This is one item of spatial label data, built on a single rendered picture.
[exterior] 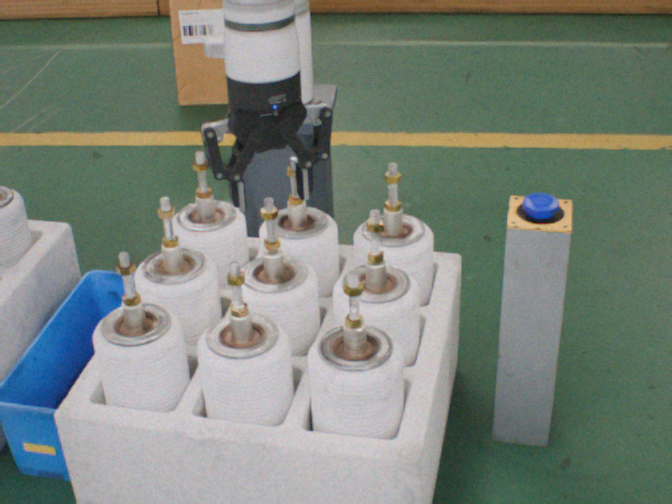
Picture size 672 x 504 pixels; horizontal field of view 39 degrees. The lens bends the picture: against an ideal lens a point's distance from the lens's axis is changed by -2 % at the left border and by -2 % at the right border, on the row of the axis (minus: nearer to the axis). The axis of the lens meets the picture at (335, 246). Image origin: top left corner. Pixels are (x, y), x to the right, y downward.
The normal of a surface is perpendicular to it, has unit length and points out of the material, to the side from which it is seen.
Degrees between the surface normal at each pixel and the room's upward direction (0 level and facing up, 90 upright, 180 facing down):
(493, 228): 0
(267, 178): 90
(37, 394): 88
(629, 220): 0
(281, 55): 88
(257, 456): 90
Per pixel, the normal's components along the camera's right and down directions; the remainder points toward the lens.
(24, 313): 0.98, 0.07
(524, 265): -0.21, 0.51
